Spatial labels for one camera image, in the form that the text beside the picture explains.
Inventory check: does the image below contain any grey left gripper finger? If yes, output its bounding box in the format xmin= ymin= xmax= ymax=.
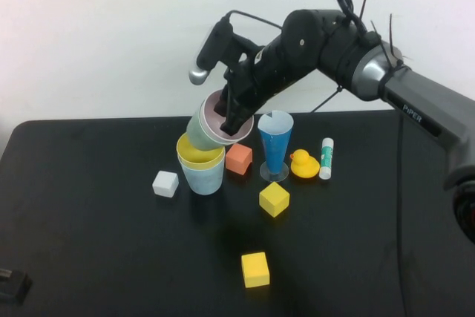
xmin=0 ymin=270 xmax=33 ymax=305

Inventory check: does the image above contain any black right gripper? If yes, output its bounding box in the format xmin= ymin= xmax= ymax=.
xmin=213 ymin=45 xmax=298 ymax=137

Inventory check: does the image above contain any pink plastic cup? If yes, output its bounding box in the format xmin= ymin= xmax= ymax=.
xmin=197 ymin=88 xmax=255 ymax=146

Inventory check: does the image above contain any green plastic cup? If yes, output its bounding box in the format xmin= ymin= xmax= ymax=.
xmin=185 ymin=108 xmax=223 ymax=151

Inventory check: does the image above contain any yellow plastic cup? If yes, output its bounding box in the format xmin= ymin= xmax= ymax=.
xmin=175 ymin=133 xmax=226 ymax=169

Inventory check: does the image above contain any light blue plastic cup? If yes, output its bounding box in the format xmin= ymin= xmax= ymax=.
xmin=177 ymin=148 xmax=226 ymax=197

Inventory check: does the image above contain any orange foam block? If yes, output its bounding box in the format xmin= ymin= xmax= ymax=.
xmin=225 ymin=143 xmax=254 ymax=176

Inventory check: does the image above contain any blue paper cone cup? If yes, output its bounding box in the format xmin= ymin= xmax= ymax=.
xmin=257 ymin=111 xmax=294 ymax=183

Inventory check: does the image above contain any yellow rubber duck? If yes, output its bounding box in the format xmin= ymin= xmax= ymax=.
xmin=289 ymin=148 xmax=321 ymax=180

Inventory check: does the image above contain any white cube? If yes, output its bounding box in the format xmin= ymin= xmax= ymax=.
xmin=151 ymin=170 xmax=180 ymax=197

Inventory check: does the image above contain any yellow cube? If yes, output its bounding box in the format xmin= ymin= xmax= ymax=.
xmin=240 ymin=252 xmax=271 ymax=289
xmin=258 ymin=181 xmax=291 ymax=218

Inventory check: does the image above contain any white green glue stick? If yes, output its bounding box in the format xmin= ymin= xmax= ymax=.
xmin=318 ymin=137 xmax=335 ymax=180

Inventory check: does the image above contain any black looped zip tie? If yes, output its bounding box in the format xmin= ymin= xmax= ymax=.
xmin=333 ymin=0 xmax=367 ymax=32

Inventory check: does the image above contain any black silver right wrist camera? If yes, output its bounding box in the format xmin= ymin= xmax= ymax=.
xmin=188 ymin=16 xmax=261 ymax=85

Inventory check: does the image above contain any black camera cable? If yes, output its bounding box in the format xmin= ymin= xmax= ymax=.
xmin=226 ymin=10 xmax=283 ymax=30

